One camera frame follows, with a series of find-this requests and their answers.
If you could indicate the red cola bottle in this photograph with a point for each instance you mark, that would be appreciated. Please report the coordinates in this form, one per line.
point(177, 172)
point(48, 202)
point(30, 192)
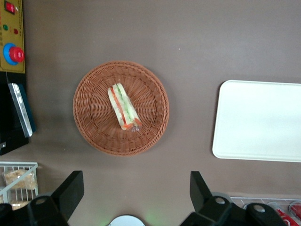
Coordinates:
point(295, 208)
point(285, 217)

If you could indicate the triangle sandwich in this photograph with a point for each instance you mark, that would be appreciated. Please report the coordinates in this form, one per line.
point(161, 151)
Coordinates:
point(123, 107)

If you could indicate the round brown wicker basket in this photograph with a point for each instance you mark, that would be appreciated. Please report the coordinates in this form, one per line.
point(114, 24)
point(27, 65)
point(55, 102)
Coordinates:
point(94, 113)

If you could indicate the red rocker switch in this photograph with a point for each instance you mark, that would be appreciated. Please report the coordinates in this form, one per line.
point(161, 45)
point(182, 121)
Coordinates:
point(10, 7)

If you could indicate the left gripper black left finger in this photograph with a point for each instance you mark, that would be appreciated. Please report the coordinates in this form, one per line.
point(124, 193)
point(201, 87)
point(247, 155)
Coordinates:
point(68, 190)

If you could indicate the clear bag of snacks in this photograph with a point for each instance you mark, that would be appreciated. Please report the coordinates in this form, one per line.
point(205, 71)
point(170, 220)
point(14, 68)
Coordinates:
point(20, 205)
point(21, 179)

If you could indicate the black countertop appliance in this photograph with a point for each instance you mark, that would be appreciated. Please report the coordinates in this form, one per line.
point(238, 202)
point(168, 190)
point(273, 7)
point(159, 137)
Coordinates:
point(9, 131)

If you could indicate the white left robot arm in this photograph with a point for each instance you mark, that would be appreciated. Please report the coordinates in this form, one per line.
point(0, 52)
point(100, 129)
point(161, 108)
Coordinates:
point(127, 221)

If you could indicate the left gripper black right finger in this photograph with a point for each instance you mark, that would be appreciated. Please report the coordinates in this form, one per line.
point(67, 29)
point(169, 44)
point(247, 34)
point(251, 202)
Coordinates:
point(202, 200)

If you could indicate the yellow control panel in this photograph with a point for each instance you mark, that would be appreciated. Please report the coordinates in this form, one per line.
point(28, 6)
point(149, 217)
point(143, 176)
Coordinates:
point(11, 28)

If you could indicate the clear acrylic bottle rack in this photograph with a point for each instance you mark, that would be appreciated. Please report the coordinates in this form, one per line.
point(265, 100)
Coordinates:
point(249, 200)

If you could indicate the beige rectangular plastic tray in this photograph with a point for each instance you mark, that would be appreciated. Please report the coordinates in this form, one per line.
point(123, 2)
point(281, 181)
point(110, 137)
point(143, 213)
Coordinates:
point(258, 122)

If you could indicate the red emergency stop button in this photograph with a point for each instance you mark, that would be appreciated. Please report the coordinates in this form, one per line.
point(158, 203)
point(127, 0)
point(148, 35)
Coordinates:
point(16, 54)

